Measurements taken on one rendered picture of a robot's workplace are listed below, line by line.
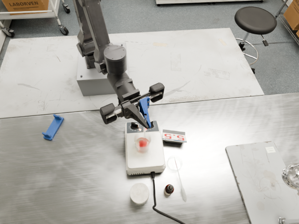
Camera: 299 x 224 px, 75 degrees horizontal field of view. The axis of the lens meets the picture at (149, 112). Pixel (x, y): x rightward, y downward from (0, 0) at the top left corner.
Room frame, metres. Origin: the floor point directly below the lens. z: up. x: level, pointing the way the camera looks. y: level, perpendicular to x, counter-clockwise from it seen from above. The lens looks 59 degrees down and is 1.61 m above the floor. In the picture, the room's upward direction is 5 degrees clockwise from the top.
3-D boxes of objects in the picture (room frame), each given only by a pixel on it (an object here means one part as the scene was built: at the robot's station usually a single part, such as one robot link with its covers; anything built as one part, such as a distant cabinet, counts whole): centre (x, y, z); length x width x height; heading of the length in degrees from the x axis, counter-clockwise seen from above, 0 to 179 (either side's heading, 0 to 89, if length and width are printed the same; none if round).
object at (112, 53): (0.40, 0.11, 1.20); 0.11 x 0.08 x 0.12; 36
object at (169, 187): (0.12, -0.09, 0.93); 0.03 x 0.03 x 0.07
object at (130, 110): (0.24, 0.03, 1.16); 0.07 x 0.04 x 0.06; 34
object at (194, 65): (0.68, 0.12, 0.45); 1.20 x 0.48 x 0.90; 101
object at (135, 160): (0.23, 0.01, 0.98); 0.12 x 0.12 x 0.01; 9
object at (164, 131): (0.31, -0.10, 0.92); 0.09 x 0.06 x 0.04; 87
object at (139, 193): (0.09, 0.01, 0.94); 0.06 x 0.06 x 0.08
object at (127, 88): (0.32, 0.06, 1.16); 0.19 x 0.08 x 0.06; 124
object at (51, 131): (0.31, 0.37, 0.92); 0.10 x 0.03 x 0.04; 169
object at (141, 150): (0.24, 0.01, 1.02); 0.06 x 0.05 x 0.08; 167
